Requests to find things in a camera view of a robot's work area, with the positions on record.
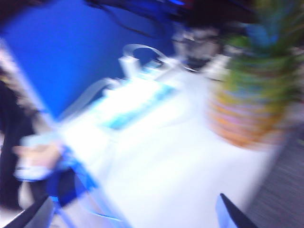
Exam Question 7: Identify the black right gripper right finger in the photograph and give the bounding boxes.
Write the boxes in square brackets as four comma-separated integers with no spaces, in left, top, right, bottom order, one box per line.
[219,192,259,228]

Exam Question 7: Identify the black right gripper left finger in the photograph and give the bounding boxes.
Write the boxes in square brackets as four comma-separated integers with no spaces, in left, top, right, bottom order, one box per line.
[4,194,52,228]

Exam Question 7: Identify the yellow toy pineapple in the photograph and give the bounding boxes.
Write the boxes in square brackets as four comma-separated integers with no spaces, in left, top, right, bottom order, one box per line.
[206,0,301,150]

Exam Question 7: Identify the light blue tissue pack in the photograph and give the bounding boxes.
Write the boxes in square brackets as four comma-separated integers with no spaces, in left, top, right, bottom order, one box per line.
[96,77,182,132]

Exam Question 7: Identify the silver faceted figurine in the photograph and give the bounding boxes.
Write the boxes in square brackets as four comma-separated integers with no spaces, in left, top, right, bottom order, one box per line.
[170,22,225,73]

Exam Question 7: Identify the white power charger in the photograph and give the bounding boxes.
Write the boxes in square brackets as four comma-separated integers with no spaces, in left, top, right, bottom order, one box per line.
[118,55,140,80]

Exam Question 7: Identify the black cable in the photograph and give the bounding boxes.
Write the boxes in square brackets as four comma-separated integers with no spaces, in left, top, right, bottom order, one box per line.
[84,0,168,40]

